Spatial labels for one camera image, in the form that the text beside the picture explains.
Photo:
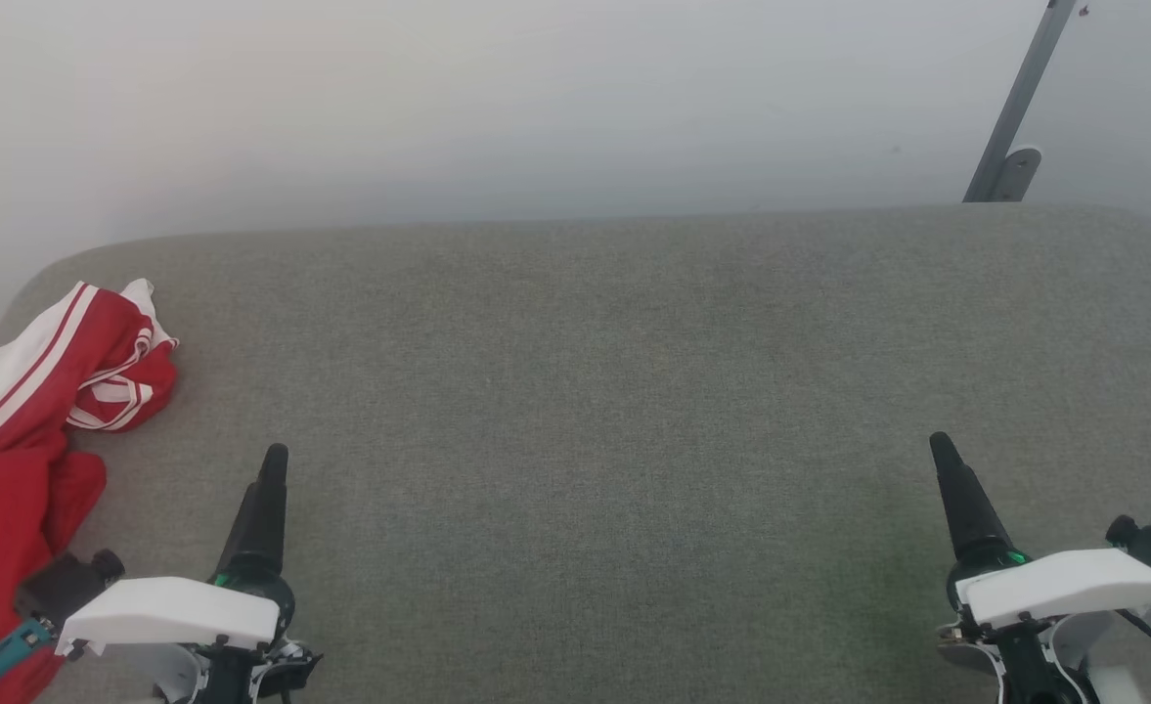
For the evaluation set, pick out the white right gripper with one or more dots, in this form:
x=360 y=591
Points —
x=1064 y=587

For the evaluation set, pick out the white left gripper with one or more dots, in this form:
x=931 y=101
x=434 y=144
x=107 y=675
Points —
x=169 y=611

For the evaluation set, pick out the red and white garment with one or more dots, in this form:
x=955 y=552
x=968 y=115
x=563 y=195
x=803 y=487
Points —
x=8 y=489

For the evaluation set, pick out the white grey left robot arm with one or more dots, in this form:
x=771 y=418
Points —
x=169 y=677

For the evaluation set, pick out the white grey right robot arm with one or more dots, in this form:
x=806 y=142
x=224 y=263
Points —
x=1118 y=684

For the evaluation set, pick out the grey metal pole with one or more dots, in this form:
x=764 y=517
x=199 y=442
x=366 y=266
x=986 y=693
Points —
x=1025 y=88

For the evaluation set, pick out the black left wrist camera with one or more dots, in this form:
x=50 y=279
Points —
x=71 y=582

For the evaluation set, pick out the grey rounded pole bracket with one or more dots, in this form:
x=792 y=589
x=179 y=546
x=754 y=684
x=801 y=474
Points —
x=1022 y=174

